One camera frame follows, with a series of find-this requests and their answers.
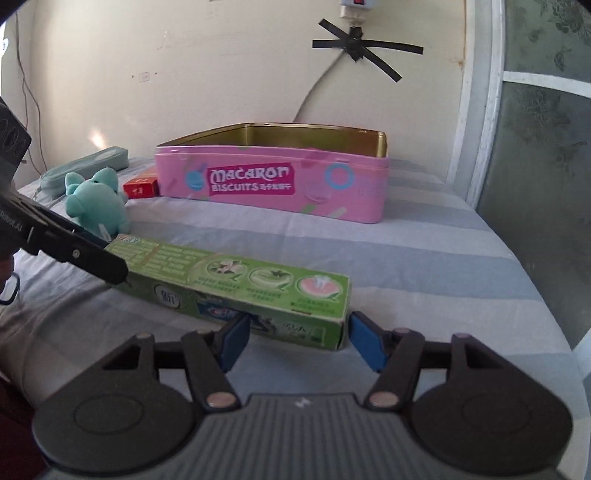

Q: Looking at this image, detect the white power cable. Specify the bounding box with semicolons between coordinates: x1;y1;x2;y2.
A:
292;51;352;124

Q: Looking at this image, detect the white wall power adapter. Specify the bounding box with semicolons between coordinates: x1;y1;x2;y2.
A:
339;0;375;24

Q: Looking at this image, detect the pink biscuit tin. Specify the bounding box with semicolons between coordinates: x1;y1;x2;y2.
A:
154;122;389;224

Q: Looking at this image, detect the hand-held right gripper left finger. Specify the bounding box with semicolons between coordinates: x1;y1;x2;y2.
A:
99;313;252;412

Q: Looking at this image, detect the teal pencil case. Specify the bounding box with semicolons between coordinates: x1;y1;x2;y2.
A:
39;146;131;200

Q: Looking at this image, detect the white door frame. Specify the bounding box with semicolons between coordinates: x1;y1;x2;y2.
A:
445;0;506;208

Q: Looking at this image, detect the green toothpaste box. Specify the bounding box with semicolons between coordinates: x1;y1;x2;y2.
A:
104;233;352;352

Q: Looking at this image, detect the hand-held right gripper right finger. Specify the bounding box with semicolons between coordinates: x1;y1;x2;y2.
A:
348;311;506;414

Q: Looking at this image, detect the thin dark wall wire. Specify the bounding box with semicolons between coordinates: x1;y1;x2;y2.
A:
11;9;51;169

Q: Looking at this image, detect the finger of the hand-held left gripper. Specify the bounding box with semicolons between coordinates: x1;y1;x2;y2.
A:
16;220;130;286
4;187;112;247

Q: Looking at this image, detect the teal plush bear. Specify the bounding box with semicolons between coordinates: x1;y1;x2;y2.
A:
64;167;132;241

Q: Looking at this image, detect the frosted floral glass door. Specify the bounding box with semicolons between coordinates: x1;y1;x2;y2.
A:
475;0;591;352

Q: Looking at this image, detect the striped bed sheet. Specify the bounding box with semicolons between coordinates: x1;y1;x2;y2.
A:
0;154;583;480

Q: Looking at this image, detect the small red box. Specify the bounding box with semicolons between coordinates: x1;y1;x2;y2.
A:
123;167;160;200

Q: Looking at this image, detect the black tape cross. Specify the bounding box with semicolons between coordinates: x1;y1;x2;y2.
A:
311;18;424;84

